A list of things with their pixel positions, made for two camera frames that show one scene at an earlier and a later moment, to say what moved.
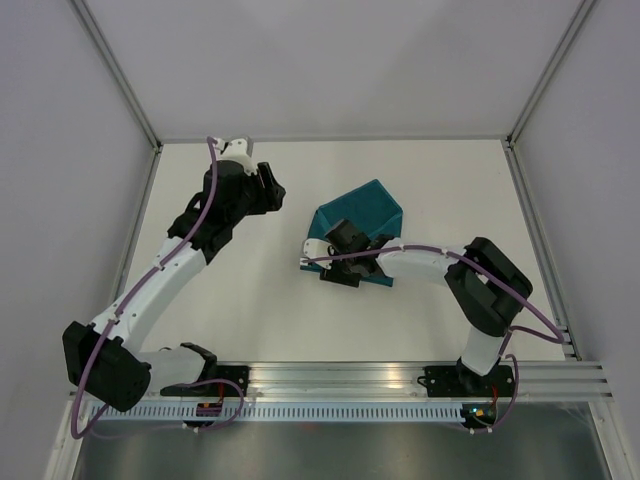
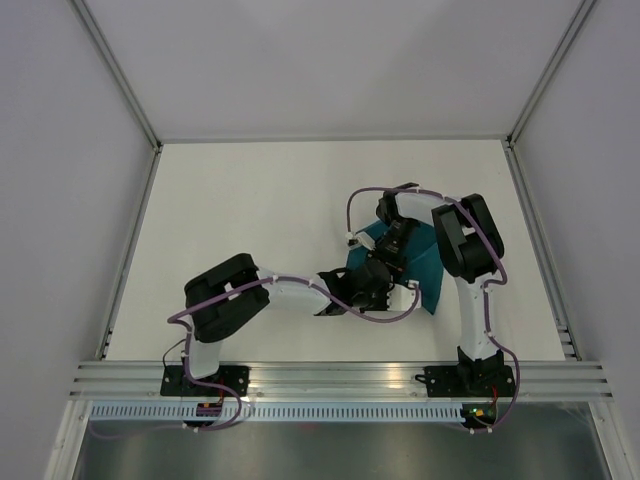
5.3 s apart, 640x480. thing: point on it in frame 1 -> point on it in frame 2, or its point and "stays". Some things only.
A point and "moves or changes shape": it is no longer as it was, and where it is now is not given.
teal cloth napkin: x=370 y=209 moves or changes shape
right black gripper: x=334 y=275 -> x=397 y=264
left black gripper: x=270 y=200 -> x=383 y=304
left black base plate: x=210 y=388 stays
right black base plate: x=459 y=381 stays
